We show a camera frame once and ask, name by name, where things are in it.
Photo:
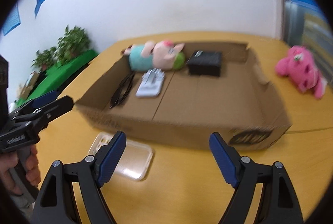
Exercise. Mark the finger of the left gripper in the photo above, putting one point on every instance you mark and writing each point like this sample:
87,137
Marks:
38,102
53,110

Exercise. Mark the light grey plastic holder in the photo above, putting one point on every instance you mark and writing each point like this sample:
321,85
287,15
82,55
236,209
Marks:
151,83

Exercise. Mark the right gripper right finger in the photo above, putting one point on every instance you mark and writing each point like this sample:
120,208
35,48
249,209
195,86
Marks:
278,201

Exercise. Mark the black rectangular box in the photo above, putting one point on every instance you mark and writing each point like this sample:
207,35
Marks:
205,63

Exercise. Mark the person's left hand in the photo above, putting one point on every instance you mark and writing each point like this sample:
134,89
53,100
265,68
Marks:
17,177

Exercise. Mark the green cloth covered shelf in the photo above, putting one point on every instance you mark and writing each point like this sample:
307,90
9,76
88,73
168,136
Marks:
58,74

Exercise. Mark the blue framed wall poster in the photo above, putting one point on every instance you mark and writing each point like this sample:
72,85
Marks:
12,21

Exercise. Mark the pig plush teal shirt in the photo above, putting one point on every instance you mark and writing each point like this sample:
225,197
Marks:
164,55

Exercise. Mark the pink strawberry plush toy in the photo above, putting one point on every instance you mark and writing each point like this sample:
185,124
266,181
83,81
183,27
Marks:
300,67

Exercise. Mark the brown cardboard box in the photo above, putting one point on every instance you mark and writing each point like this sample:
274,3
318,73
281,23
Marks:
241,104

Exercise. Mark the clear phone case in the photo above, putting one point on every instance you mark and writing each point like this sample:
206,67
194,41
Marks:
136,158

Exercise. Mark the small potted plant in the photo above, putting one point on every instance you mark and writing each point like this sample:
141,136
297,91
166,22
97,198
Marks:
45,59

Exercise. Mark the potted green plant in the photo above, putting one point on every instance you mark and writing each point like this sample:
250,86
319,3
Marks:
73,43

